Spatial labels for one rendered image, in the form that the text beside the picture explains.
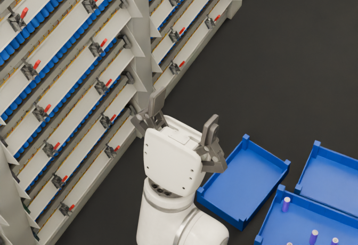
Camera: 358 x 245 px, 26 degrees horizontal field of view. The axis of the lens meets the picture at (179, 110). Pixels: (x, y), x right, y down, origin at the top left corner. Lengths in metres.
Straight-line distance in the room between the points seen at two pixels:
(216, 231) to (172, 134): 0.19
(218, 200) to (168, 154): 1.64
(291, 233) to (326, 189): 0.32
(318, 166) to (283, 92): 0.54
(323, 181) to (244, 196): 0.35
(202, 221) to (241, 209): 1.53
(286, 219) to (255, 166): 0.58
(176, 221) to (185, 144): 0.15
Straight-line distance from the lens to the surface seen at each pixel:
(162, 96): 1.15
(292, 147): 2.95
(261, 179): 2.86
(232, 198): 2.81
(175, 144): 1.16
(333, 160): 2.65
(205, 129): 1.11
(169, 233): 1.27
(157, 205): 1.23
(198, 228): 1.26
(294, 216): 2.35
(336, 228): 2.35
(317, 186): 2.59
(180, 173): 1.18
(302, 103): 3.07
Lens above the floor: 2.48
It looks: 55 degrees down
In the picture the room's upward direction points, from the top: straight up
